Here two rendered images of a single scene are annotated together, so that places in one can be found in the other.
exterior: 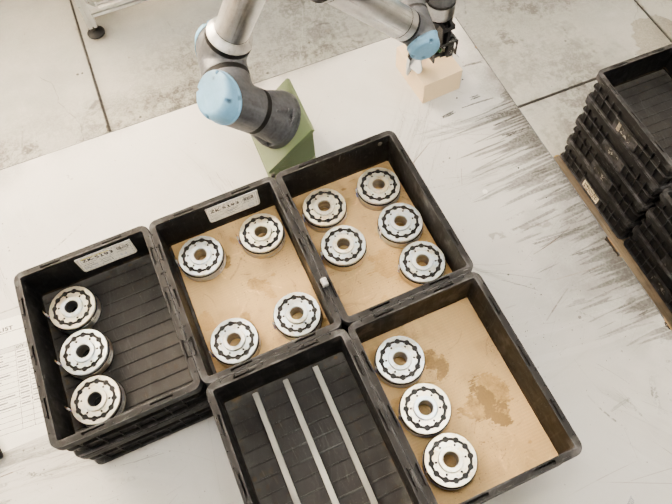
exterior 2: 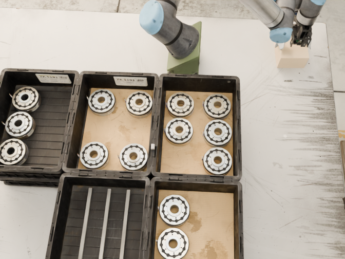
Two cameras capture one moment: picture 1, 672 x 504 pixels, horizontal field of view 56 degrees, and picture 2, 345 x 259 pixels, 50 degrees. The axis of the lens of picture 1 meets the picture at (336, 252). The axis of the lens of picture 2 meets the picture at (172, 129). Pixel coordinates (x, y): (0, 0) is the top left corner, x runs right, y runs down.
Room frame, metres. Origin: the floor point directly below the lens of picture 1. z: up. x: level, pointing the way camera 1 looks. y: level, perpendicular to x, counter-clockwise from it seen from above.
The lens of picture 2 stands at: (0.15, -0.23, 2.10)
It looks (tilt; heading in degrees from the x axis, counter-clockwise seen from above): 66 degrees down; 25
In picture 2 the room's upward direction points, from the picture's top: 3 degrees counter-clockwise
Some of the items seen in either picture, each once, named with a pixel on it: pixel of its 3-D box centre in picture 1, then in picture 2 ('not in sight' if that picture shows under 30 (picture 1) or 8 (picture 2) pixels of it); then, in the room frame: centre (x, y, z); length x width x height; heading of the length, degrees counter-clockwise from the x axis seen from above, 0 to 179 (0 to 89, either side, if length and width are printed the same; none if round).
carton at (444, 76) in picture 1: (428, 67); (290, 48); (1.26, -0.31, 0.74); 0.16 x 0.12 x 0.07; 21
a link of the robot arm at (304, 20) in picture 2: (441, 6); (308, 15); (1.24, -0.32, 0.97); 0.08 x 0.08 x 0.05
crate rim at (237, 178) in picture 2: (370, 221); (197, 124); (0.68, -0.08, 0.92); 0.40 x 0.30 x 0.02; 19
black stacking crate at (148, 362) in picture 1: (113, 338); (36, 123); (0.48, 0.49, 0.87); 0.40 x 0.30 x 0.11; 19
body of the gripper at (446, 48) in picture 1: (438, 33); (301, 30); (1.23, -0.32, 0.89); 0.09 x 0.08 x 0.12; 21
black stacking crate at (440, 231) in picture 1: (370, 232); (197, 130); (0.68, -0.08, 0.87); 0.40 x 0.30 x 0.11; 19
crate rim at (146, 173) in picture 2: (241, 274); (113, 121); (0.58, 0.20, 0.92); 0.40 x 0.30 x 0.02; 19
